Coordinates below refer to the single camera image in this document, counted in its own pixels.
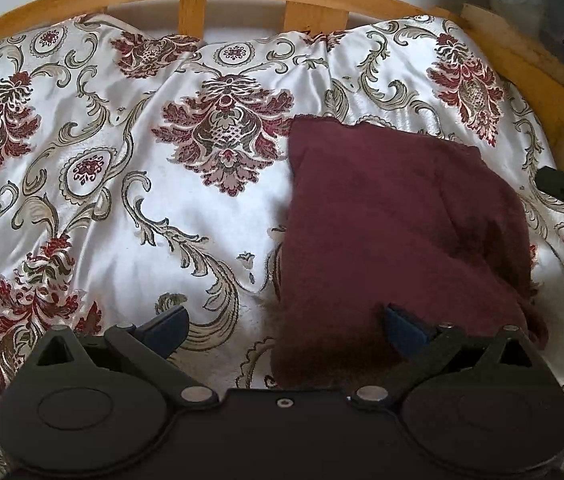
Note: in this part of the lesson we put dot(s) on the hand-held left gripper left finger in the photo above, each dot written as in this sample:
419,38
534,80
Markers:
164,330

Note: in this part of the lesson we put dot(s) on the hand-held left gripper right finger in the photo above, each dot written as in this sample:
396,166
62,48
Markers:
404,332

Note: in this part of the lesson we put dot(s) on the maroon knitted garment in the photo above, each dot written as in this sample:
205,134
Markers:
392,230

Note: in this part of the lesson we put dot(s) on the white floral bedspread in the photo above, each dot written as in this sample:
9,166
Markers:
111,200

